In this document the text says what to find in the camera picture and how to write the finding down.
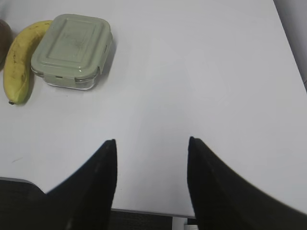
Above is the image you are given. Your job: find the green lidded glass container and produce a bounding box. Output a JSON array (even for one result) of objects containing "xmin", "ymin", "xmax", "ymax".
[{"xmin": 31, "ymin": 14, "xmax": 113, "ymax": 90}]

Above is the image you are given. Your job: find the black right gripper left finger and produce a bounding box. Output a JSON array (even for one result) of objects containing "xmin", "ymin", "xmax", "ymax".
[{"xmin": 47, "ymin": 139, "xmax": 118, "ymax": 230}]

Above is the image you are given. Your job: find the yellow banana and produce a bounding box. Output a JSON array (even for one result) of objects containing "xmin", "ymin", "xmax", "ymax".
[{"xmin": 3, "ymin": 20, "xmax": 52, "ymax": 104}]

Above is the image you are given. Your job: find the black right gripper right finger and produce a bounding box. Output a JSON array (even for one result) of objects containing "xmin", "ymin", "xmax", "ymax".
[{"xmin": 187, "ymin": 137, "xmax": 307, "ymax": 230}]

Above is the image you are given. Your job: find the brown bread roll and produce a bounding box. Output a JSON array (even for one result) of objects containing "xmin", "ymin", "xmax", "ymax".
[{"xmin": 0, "ymin": 19, "xmax": 12, "ymax": 70}]

